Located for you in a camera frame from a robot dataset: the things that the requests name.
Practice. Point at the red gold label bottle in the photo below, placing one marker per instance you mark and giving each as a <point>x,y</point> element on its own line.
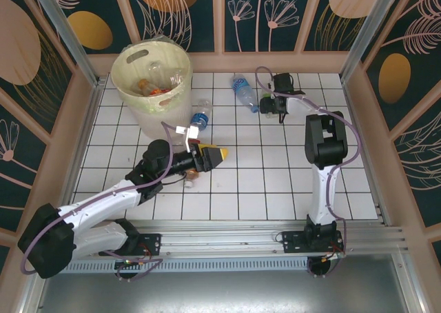
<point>189,183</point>

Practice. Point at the blue label Pocari bottle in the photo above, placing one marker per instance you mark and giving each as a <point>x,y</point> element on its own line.
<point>200,120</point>

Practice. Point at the orange white label bottle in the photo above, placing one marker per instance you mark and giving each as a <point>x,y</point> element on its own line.
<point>160,91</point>

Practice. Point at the clear plastic bottle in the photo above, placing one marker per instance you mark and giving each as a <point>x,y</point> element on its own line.
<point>156,70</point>

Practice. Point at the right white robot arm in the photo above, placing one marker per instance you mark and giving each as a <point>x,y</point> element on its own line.
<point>322,196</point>

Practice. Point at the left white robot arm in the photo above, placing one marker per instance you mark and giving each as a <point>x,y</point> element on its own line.
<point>103,199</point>

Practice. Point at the cream plastic bin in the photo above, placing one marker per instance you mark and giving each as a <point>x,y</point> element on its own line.
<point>169,120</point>

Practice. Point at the light blue label bottle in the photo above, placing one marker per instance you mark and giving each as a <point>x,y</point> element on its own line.
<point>243,89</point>

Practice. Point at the aluminium side rail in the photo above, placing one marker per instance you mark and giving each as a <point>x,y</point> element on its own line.
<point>365,137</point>
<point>86,127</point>

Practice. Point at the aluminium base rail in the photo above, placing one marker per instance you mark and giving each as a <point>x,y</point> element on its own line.
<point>224,240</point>

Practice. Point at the aluminium corner post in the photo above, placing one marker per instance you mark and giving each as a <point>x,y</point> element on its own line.
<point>368,27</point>
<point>65,30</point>

